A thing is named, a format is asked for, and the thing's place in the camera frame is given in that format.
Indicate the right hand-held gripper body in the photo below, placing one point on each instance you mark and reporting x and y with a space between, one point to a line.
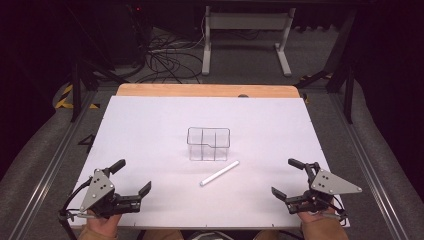
328 185

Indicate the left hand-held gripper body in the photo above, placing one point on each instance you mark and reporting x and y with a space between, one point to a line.
98 189

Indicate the white cylindrical stick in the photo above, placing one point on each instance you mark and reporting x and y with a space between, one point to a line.
219 173

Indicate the clear plastic compartment organizer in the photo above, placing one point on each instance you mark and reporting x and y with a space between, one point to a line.
208 144

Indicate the person's left hand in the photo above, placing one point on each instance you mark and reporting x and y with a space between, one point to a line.
104 223

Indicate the person's right hand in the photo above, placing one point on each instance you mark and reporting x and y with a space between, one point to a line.
313 217

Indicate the white board mat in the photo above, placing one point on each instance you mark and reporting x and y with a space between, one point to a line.
160 133

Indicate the yellow black hazard tape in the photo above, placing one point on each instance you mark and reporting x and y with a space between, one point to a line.
65 98

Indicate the black metal stand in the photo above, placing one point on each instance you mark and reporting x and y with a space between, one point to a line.
81 76
343 73

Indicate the black cabinet with red light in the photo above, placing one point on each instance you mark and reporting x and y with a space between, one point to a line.
123 30

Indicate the black triangular bracket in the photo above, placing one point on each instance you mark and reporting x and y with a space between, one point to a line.
87 142

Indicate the aluminium floor rail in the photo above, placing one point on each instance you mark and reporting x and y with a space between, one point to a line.
366 166
46 173

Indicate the white metal desk frame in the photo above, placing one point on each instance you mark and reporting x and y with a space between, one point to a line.
246 21

